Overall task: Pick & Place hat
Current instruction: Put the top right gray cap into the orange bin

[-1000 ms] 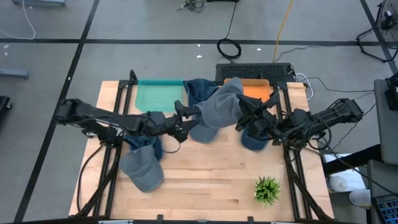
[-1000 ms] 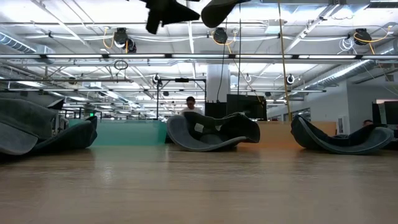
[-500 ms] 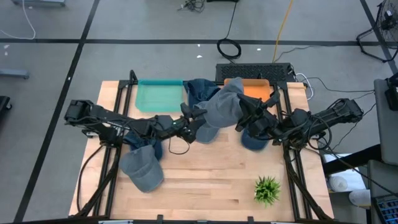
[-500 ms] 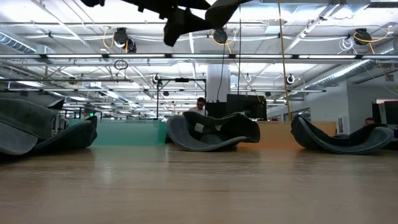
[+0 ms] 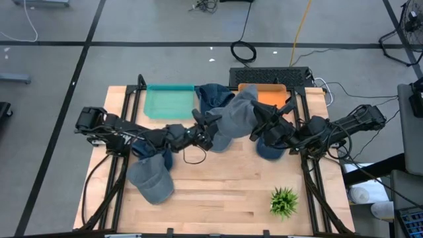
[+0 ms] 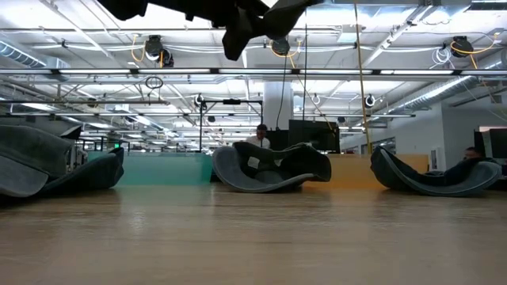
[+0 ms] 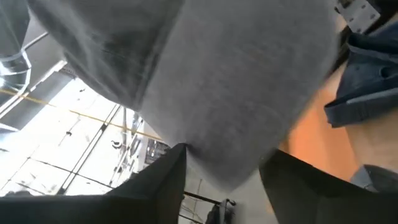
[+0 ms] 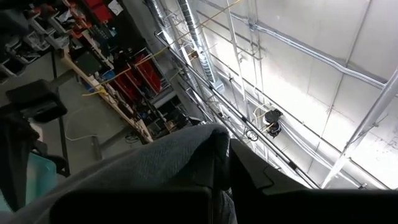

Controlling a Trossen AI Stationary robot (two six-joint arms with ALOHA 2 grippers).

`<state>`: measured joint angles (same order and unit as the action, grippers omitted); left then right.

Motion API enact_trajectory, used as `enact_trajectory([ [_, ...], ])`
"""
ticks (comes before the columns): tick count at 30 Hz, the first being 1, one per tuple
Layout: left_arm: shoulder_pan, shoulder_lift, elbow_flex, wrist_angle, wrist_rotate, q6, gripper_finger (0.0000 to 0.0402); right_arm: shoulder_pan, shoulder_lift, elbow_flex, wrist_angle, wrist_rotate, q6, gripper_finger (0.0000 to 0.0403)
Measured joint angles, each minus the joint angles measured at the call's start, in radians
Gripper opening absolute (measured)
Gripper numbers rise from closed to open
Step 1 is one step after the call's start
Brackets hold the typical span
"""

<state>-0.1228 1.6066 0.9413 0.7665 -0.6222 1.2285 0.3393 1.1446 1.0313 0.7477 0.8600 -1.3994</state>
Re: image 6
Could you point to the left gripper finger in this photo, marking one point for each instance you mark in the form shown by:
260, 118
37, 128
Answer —
285, 20
237, 37

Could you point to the dark grey cloth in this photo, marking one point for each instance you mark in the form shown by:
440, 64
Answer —
237, 174

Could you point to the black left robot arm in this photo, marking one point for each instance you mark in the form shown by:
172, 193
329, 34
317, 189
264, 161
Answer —
123, 8

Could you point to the long ceiling light bar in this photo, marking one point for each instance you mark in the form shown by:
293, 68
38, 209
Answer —
253, 71

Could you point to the person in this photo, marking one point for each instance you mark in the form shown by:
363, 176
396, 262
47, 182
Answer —
471, 152
259, 136

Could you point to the black monitor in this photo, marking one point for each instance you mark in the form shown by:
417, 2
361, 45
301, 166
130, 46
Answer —
497, 144
277, 139
313, 132

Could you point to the teal plastic bin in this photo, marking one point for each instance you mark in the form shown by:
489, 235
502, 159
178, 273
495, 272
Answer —
166, 170

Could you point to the orange plastic bin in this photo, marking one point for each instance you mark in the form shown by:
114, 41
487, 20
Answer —
348, 170

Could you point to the black stand frame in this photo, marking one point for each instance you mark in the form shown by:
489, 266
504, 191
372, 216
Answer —
231, 102

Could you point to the silver ventilation duct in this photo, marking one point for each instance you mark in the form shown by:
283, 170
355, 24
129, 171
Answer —
443, 93
24, 55

